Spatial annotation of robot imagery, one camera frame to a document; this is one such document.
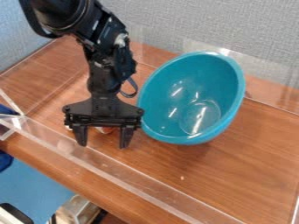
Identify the clear acrylic front barrier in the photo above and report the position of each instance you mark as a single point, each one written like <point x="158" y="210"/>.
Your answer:
<point x="130" y="194"/>

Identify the white brown toy mushroom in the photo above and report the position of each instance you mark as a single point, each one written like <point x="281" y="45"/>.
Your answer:
<point x="103" y="130"/>

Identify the black white device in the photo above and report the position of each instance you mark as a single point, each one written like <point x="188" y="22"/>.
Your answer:
<point x="12" y="216"/>

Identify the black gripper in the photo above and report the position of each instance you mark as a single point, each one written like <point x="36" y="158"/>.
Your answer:
<point x="103" y="111"/>

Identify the blue cloth object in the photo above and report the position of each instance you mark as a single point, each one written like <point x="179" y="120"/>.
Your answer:
<point x="6" y="158"/>

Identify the clear acrylic left bracket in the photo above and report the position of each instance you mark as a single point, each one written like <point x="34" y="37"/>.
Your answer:
<point x="8" y="118"/>

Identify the blue plastic bowl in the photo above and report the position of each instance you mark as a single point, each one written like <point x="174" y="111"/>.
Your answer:
<point x="191" y="98"/>

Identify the metal table leg frame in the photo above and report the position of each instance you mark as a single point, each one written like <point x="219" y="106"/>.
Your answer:
<point x="76" y="211"/>

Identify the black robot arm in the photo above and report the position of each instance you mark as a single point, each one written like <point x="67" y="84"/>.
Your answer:
<point x="103" y="37"/>

